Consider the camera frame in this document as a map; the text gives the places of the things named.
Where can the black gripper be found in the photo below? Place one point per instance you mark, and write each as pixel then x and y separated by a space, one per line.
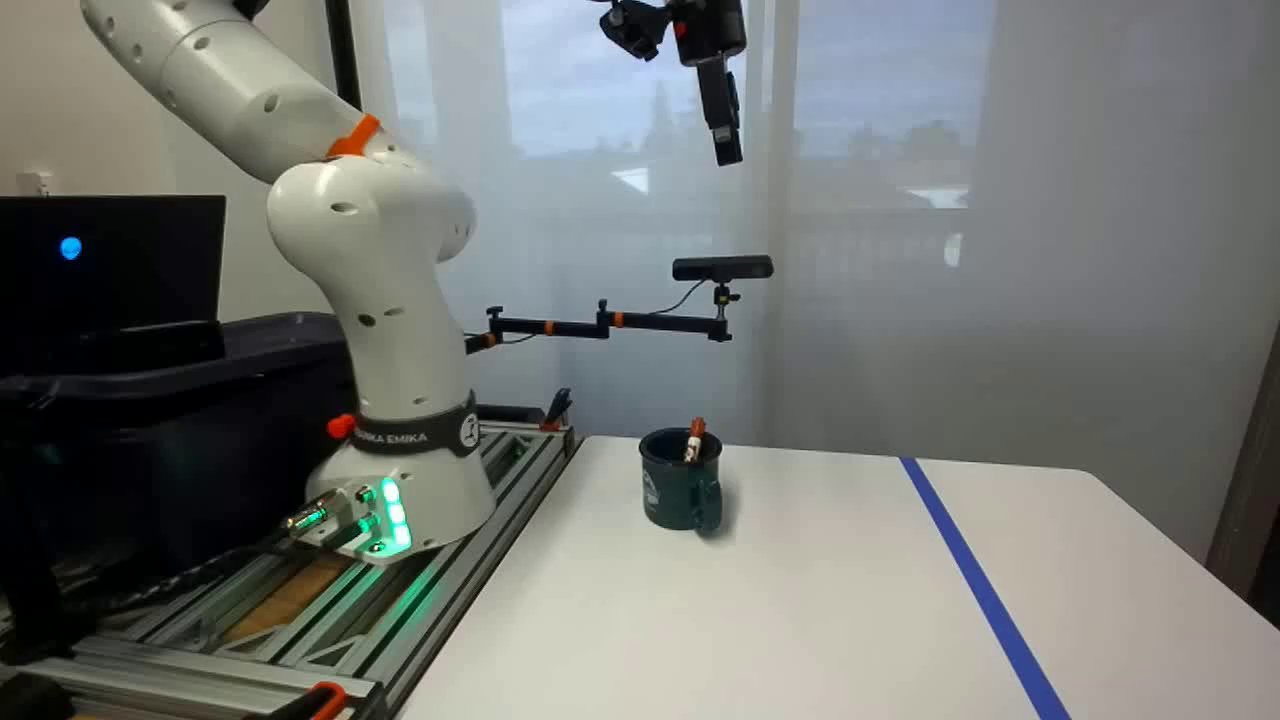
pixel 708 25

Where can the orange Expo marker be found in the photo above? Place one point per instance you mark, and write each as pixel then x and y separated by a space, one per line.
pixel 692 442

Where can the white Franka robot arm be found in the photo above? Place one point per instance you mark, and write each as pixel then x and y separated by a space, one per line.
pixel 375 265

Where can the black orange clamp lever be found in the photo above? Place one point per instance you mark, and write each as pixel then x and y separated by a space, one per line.
pixel 557 411

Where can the white sheer curtain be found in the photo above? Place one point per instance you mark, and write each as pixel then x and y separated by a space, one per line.
pixel 1066 265

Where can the dark green speckled mug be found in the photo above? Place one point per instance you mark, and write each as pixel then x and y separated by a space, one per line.
pixel 676 490

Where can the blue tape line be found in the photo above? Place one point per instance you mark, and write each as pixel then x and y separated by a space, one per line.
pixel 981 582

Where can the black storage bin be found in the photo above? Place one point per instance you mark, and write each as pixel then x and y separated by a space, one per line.
pixel 201 427

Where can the black monitor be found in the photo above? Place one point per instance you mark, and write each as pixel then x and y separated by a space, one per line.
pixel 115 275

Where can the orange black clamp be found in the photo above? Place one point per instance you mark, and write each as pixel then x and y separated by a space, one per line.
pixel 325 696

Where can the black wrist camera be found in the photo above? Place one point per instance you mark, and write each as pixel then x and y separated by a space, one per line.
pixel 631 25

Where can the black bar camera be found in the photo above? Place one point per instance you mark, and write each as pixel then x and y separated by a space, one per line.
pixel 720 269

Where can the aluminium frame base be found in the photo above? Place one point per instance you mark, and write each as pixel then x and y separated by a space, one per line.
pixel 403 605

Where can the white wall outlet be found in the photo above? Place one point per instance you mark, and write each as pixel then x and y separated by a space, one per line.
pixel 43 183

